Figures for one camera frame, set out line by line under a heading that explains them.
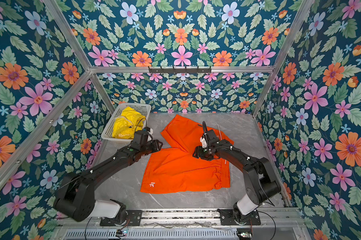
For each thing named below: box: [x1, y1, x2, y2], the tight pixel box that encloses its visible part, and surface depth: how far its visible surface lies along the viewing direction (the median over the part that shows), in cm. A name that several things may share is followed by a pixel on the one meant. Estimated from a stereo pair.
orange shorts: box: [140, 114, 234, 193], surface depth 90 cm
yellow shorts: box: [112, 106, 146, 140], surface depth 103 cm
